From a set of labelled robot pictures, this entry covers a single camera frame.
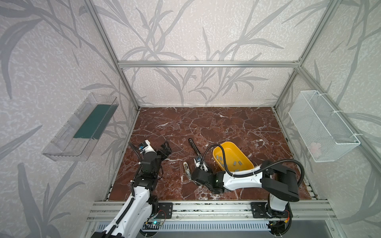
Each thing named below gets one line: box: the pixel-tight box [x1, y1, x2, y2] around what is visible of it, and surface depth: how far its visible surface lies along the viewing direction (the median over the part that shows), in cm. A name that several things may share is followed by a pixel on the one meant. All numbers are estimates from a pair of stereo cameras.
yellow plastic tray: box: [212, 141, 255, 173], surface depth 94 cm
